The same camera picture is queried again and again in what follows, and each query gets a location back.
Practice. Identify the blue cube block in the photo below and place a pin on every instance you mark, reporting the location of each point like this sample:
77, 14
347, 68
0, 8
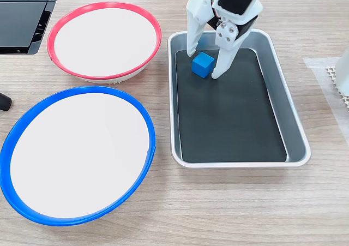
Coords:
202, 65

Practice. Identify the black tray liner mat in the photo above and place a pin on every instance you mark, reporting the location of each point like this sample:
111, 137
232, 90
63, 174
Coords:
229, 115

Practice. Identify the silver metal tray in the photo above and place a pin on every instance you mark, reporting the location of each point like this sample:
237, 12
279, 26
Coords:
286, 93

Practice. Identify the red-rimmed white dish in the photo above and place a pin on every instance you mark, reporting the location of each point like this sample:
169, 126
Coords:
105, 41

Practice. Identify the black glossy flat tray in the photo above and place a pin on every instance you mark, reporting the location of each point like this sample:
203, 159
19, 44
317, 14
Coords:
19, 25

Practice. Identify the blue-rimmed white dish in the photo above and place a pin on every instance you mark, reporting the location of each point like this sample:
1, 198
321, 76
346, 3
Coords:
79, 156

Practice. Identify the translucent pale sheet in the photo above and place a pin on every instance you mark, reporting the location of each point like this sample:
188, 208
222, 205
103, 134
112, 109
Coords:
331, 93

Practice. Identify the white mesh non-slip mat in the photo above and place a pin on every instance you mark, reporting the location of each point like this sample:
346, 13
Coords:
342, 98

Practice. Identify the black cylindrical foot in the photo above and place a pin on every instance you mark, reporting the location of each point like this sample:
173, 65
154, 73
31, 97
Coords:
5, 101

